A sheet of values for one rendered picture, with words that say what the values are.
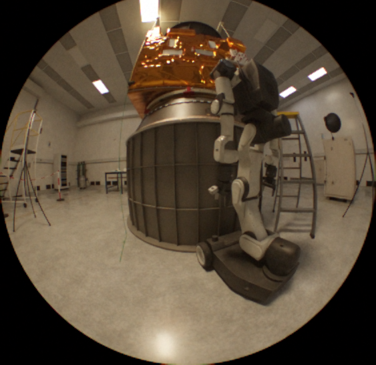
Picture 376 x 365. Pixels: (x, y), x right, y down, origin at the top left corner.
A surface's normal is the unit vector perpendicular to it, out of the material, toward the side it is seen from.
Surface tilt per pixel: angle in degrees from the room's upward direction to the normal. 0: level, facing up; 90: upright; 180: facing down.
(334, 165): 90
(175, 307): 0
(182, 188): 90
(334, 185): 90
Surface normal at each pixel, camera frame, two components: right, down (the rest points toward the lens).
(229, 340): -0.02, -1.00
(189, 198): -0.11, 0.04
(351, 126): -0.99, 0.03
